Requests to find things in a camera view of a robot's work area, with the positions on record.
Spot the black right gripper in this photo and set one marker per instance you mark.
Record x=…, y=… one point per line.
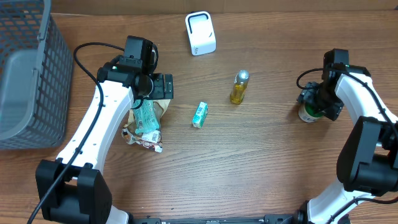
x=308, y=95

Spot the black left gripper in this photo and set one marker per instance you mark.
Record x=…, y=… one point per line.
x=166, y=86

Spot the green lid jar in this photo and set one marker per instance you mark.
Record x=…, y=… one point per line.
x=308, y=114

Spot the brown patterned snack bag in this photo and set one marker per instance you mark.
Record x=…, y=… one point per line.
x=151, y=140

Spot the green Kleenex tissue pack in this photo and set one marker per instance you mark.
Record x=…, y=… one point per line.
x=200, y=115

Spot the clear plastic bottle grey cap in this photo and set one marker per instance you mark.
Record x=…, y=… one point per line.
x=240, y=84

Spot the mint green wipes pack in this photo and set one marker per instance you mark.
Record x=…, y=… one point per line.
x=145, y=116

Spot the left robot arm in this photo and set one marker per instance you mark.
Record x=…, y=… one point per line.
x=72, y=188

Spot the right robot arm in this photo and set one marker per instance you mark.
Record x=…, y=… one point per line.
x=366, y=168

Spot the white barcode scanner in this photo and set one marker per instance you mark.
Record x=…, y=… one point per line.
x=201, y=33

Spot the dark grey plastic basket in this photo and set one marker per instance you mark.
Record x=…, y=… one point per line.
x=36, y=75

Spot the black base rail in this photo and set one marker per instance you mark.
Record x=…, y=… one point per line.
x=267, y=219

